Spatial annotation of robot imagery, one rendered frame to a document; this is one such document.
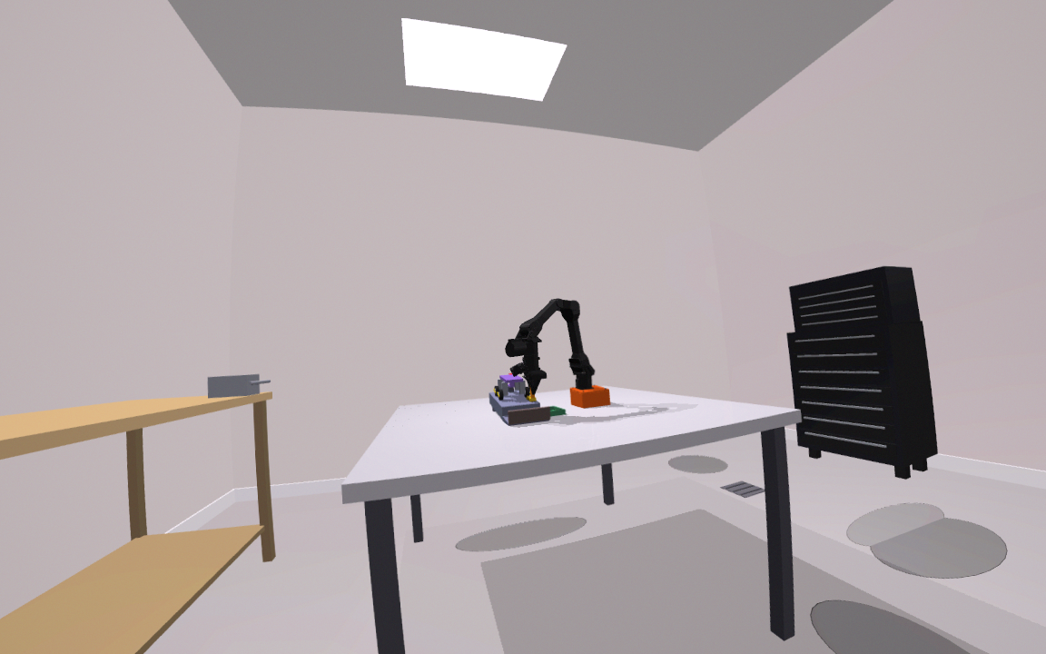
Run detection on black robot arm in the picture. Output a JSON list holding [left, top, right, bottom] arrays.
[[505, 298, 595, 391]]

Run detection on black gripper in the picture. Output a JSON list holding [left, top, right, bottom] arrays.
[[521, 354, 547, 394]]

